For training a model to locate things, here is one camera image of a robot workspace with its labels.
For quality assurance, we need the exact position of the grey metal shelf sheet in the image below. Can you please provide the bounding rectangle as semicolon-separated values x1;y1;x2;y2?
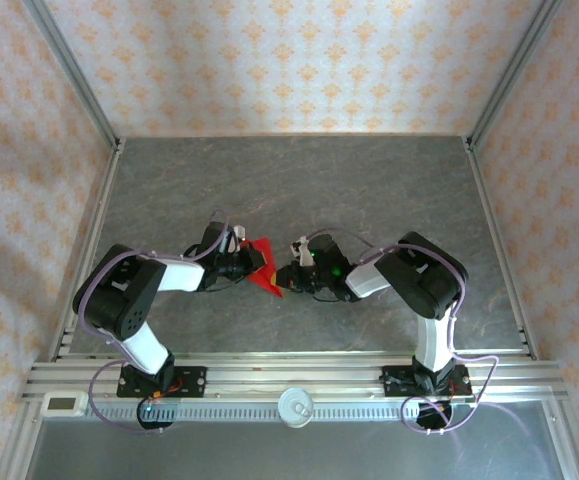
23;402;570;480

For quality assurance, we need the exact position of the small white display device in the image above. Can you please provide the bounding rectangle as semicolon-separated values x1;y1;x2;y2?
42;391;90;417

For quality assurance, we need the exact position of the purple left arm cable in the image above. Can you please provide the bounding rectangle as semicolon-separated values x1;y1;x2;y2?
76;209;233;436

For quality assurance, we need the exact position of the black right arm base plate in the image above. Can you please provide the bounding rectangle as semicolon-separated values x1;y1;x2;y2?
381;364;472;399

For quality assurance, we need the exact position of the aluminium mounting rail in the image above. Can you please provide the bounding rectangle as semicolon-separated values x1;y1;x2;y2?
18;352;570;404

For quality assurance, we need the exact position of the aluminium corner post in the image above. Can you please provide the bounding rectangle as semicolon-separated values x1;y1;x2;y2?
21;0;126;154
463;0;568;151

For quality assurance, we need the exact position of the aluminium table side rail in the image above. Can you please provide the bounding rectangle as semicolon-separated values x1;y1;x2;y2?
462;137;540;362
48;138;128;361

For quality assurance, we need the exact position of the grey slotted cable duct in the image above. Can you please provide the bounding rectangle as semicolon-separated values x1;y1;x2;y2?
81;399;475;424

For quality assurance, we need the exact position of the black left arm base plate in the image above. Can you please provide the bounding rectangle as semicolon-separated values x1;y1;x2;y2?
116;366;209;400

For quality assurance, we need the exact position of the black round base mount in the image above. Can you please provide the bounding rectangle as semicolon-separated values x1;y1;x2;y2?
415;397;455;434
136;397;178;432

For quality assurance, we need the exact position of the aluminium frame strut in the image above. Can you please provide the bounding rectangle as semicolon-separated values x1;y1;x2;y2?
542;399;579;480
0;399;45;480

